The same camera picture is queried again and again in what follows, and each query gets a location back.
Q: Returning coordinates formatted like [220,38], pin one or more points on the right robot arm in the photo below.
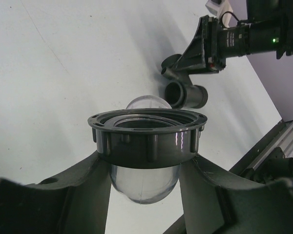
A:
[268,28]

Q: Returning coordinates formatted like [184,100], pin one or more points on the grey tee pipe fitting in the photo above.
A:
[180,92]

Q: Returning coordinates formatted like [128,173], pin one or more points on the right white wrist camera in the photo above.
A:
[218,7]

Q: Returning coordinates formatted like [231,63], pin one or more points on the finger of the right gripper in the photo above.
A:
[191,62]

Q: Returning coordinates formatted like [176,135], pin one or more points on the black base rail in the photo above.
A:
[270,158]

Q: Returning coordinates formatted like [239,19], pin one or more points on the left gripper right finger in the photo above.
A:
[216,201]

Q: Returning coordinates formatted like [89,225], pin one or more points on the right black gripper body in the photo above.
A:
[213,61]

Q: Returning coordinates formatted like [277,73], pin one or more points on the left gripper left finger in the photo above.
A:
[74,201]

